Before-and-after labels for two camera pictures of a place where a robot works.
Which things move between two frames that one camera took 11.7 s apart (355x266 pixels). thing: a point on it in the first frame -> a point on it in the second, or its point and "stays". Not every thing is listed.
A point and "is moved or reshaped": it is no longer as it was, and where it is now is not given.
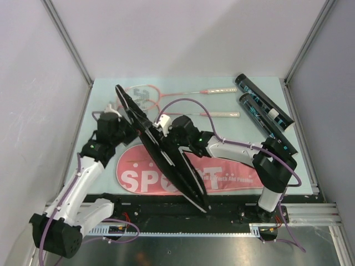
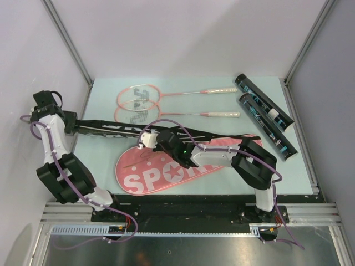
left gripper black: [133, 132] -> [71, 117]
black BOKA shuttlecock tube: [248, 86] stays
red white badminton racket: [146, 97] stays
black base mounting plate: [180, 211] stays
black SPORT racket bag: [171, 160] is moved or reshaped
